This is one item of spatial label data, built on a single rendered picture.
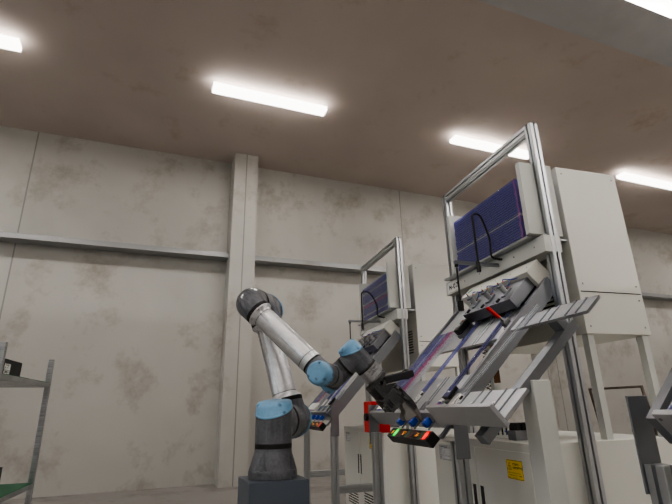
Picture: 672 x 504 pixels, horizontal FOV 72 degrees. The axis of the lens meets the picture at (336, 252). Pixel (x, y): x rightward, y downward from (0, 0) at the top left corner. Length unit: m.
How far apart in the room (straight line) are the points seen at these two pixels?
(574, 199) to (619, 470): 1.05
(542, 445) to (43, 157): 5.96
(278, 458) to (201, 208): 4.91
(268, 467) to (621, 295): 1.53
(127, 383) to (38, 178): 2.55
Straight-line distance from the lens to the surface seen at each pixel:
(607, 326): 2.13
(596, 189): 2.35
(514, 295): 1.93
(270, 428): 1.54
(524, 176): 2.10
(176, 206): 6.16
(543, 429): 1.47
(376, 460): 2.31
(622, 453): 2.08
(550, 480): 1.48
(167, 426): 5.67
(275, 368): 1.71
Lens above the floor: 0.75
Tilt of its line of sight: 19 degrees up
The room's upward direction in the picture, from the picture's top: 1 degrees counter-clockwise
